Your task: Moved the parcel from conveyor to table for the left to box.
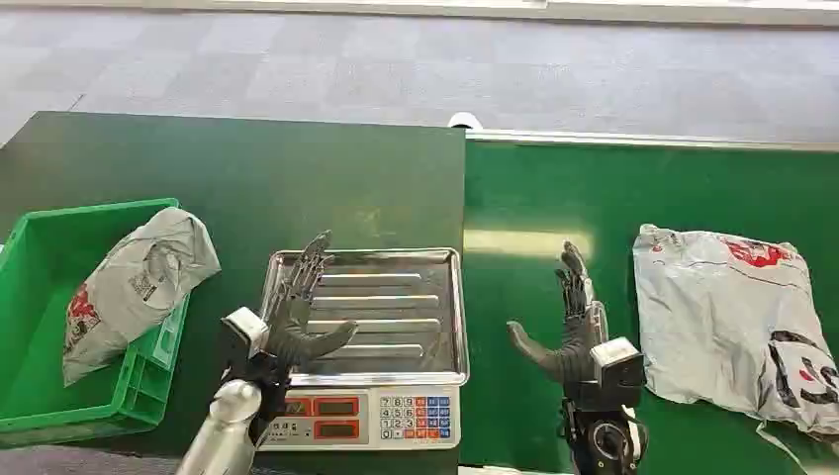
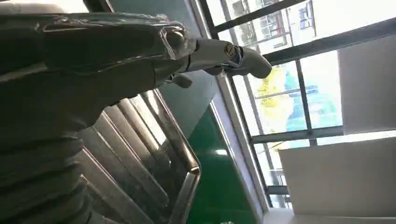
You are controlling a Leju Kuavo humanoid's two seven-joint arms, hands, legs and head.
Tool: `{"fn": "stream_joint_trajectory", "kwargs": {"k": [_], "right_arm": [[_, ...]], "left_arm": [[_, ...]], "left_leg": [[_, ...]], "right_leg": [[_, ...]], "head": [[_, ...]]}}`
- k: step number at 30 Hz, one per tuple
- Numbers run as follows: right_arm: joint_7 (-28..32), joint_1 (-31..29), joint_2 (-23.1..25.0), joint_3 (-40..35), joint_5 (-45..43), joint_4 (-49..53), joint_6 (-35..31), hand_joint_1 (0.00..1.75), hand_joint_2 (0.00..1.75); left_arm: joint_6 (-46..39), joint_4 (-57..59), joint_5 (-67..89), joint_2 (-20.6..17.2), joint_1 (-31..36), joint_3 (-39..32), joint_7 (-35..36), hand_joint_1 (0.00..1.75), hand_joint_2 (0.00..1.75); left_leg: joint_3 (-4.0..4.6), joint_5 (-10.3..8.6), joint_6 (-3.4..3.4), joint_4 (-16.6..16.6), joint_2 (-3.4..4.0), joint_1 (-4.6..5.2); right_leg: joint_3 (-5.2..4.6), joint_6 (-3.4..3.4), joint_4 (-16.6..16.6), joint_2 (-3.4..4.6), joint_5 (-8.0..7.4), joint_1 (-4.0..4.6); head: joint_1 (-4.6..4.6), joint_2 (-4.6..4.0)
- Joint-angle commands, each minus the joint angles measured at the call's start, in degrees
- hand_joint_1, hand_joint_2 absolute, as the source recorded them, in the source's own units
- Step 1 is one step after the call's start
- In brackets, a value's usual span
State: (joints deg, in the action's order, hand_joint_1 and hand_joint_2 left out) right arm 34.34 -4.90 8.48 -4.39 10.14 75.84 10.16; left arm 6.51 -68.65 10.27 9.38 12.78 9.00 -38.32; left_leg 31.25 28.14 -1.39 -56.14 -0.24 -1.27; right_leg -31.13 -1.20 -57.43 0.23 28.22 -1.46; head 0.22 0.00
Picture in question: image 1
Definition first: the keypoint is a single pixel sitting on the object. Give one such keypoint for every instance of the silver conveyor edge rail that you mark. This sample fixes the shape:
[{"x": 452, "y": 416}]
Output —
[{"x": 649, "y": 140}]

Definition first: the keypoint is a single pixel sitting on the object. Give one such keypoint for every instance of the electronic weighing scale steel tray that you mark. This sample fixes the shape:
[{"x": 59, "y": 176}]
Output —
[{"x": 373, "y": 347}]

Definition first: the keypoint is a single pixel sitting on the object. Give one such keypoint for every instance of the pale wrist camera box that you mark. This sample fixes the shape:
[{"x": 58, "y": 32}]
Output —
[
  {"x": 244, "y": 331},
  {"x": 617, "y": 367}
]

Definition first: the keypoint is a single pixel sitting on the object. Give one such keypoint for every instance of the large grey plastic parcel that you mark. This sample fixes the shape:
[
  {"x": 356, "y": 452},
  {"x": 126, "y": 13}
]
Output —
[{"x": 734, "y": 321}]

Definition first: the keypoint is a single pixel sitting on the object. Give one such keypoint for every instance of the white round object behind table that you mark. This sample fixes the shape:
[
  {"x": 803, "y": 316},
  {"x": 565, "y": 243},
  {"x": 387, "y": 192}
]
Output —
[{"x": 465, "y": 120}]

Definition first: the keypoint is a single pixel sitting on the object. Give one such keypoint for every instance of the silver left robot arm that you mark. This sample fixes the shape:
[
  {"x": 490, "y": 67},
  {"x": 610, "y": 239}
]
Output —
[{"x": 226, "y": 419}]

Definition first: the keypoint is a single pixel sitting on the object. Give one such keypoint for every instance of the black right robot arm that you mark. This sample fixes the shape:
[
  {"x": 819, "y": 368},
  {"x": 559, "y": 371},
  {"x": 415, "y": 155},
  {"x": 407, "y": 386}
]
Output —
[{"x": 603, "y": 433}]

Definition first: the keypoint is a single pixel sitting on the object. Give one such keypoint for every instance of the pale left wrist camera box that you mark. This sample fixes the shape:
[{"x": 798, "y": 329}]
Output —
[{"x": 244, "y": 331}]

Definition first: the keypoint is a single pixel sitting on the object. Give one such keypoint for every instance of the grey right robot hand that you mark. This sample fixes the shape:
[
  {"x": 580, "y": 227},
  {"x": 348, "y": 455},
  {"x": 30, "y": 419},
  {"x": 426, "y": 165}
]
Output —
[{"x": 571, "y": 334}]

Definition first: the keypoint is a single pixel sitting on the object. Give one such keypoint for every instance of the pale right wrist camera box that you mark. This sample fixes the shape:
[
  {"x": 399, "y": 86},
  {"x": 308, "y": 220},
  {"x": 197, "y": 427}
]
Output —
[{"x": 617, "y": 367}]

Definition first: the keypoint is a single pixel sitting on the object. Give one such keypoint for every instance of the small grey plastic parcel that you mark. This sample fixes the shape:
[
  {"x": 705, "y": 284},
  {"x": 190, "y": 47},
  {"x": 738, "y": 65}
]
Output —
[{"x": 131, "y": 288}]

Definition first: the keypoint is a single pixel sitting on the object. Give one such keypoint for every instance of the green plastic crate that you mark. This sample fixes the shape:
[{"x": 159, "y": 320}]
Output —
[{"x": 72, "y": 328}]

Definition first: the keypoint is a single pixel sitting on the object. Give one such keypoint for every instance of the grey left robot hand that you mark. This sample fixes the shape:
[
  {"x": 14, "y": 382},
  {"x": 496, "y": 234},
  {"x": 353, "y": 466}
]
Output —
[{"x": 298, "y": 321}]

